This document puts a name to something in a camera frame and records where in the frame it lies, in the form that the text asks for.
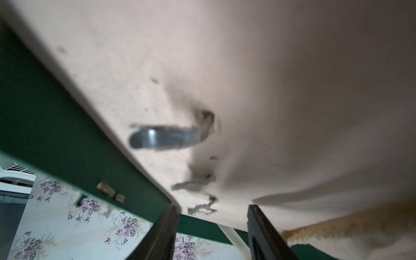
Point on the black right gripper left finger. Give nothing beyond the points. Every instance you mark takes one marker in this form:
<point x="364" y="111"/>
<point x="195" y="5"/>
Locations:
<point x="158" y="244"/>

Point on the green jewelry box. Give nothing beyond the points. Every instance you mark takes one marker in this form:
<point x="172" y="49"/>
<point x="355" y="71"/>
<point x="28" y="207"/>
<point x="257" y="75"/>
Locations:
<point x="305" y="108"/>

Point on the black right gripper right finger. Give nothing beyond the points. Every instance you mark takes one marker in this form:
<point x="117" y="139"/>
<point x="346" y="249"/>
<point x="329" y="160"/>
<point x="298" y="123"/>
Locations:
<point x="264" y="241"/>

